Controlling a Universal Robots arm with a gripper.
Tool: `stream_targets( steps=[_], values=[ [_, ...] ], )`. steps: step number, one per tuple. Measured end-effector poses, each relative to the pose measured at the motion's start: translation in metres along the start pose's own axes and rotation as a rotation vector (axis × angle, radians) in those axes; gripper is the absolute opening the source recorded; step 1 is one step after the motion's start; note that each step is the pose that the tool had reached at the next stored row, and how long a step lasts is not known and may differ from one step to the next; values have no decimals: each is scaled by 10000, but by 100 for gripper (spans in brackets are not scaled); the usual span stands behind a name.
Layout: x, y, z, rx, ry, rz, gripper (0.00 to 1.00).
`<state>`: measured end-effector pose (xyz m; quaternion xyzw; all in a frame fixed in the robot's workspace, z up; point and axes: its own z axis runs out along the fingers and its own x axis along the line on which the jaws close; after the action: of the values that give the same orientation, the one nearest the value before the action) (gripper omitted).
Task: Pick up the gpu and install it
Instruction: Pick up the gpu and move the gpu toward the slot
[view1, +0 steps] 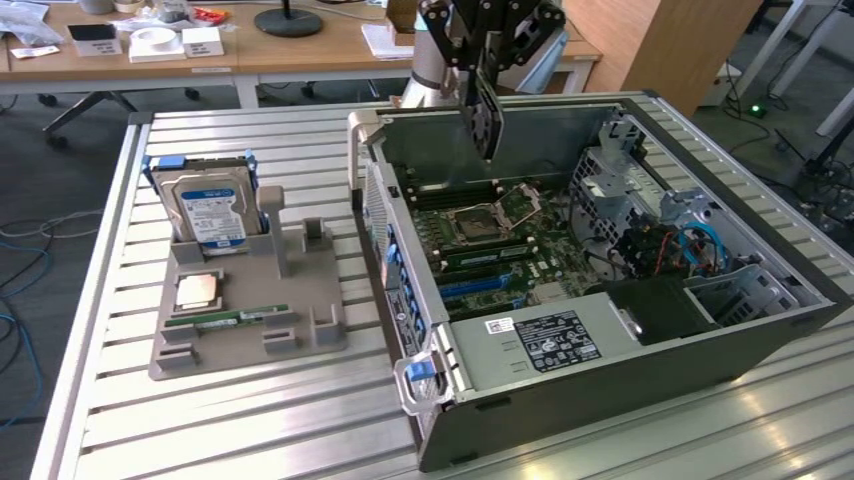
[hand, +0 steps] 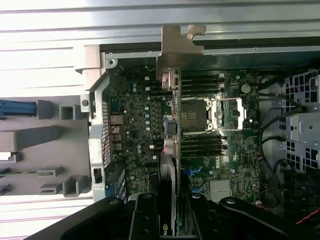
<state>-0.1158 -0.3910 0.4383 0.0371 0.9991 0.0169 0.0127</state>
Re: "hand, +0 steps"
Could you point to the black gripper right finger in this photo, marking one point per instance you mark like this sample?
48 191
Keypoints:
200 220

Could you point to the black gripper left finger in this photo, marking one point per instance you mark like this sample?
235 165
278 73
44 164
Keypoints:
145 220

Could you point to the silver chipset heatsink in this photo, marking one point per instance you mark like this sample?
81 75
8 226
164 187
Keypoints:
220 188

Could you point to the black RAM slots bank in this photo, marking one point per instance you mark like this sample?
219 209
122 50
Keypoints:
200 146
200 83

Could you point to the dark grey PC case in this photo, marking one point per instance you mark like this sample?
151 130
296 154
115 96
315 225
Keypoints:
98 140

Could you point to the green motherboard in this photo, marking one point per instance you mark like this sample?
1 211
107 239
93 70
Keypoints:
140 112

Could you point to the silver CPU socket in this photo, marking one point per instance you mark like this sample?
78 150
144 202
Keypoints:
236 112

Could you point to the grey parts rack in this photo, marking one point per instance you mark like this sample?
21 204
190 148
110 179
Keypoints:
50 137

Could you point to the coin cell battery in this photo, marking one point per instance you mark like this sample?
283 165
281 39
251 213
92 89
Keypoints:
245 88

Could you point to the perforated metal drive cage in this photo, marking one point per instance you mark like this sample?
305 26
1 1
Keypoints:
302 125

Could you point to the green RAM stick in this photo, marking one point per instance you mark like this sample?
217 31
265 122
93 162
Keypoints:
10 173

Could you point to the hard disk with blue carrier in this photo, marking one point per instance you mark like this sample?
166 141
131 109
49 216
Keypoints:
15 108

